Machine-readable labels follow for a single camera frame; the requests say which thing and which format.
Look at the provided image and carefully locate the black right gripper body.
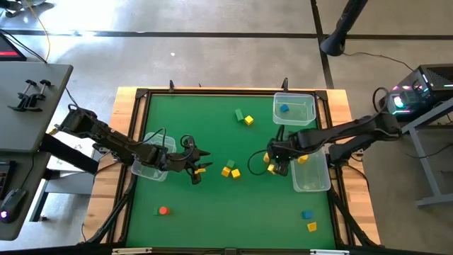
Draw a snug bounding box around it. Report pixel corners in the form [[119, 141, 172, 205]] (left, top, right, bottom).
[[269, 132, 302, 164]]

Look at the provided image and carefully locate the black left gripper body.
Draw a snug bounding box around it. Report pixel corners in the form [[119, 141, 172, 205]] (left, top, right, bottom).
[[165, 145, 203, 186]]

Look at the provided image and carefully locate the clear plastic bin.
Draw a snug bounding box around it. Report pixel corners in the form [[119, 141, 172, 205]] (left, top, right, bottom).
[[289, 147, 332, 193], [272, 92, 316, 127], [130, 132, 177, 183]]

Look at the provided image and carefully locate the green table mat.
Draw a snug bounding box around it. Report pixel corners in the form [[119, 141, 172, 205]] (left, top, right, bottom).
[[125, 93, 337, 249]]

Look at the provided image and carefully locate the black mounting beam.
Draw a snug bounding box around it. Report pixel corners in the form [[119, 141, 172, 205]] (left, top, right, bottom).
[[40, 132, 101, 175]]

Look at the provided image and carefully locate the white paper sheet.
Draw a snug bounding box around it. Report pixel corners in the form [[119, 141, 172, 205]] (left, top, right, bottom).
[[47, 131, 96, 174]]

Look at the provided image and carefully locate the black pole stand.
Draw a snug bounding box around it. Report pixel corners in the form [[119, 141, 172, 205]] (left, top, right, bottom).
[[319, 0, 369, 57]]

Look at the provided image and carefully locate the grey metal stand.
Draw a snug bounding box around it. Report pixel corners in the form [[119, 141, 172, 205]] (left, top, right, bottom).
[[391, 98, 453, 209]]

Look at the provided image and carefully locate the black screw clamp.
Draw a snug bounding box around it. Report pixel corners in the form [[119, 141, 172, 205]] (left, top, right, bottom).
[[7, 79, 38, 111], [21, 79, 52, 113]]

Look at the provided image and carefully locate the dark desk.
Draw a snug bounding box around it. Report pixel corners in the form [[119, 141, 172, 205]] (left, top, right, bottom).
[[0, 151, 51, 242]]

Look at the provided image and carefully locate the grey side desk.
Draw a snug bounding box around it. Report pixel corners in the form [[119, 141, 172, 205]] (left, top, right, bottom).
[[0, 62, 74, 154]]

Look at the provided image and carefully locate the computer case with lights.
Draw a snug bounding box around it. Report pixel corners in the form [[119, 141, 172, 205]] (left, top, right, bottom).
[[378, 62, 453, 124]]

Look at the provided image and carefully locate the black computer mouse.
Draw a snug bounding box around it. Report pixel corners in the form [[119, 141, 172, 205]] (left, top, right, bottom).
[[0, 187, 28, 224]]

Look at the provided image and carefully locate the black keyboard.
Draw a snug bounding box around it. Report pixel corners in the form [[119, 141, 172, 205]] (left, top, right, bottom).
[[0, 159, 17, 200]]

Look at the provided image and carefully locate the dark laptop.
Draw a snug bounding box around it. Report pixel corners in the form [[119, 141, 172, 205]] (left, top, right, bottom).
[[0, 32, 28, 62]]

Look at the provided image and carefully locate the dark stand base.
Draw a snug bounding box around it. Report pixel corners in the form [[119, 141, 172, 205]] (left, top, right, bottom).
[[0, 0, 47, 18]]

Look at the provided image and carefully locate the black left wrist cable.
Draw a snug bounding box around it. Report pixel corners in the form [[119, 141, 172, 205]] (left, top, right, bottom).
[[139, 126, 197, 152]]

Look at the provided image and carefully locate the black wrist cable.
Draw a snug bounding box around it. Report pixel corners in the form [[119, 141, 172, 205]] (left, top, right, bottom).
[[139, 126, 197, 152], [246, 149, 272, 177]]

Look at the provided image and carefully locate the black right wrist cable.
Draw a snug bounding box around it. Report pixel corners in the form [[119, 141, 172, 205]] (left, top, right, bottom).
[[246, 149, 272, 177]]

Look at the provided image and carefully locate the black table frame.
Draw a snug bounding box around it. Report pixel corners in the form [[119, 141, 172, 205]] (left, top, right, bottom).
[[80, 86, 382, 255]]

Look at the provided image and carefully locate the silver metal bracket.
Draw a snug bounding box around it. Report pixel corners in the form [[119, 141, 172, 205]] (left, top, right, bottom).
[[309, 249, 350, 255], [111, 246, 154, 255]]

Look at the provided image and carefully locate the grey desk leg frame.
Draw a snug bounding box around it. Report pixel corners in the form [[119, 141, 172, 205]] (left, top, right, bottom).
[[28, 169, 96, 223]]

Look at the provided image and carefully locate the yellow floor cable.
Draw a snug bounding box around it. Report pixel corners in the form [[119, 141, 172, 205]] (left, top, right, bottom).
[[21, 0, 52, 64]]

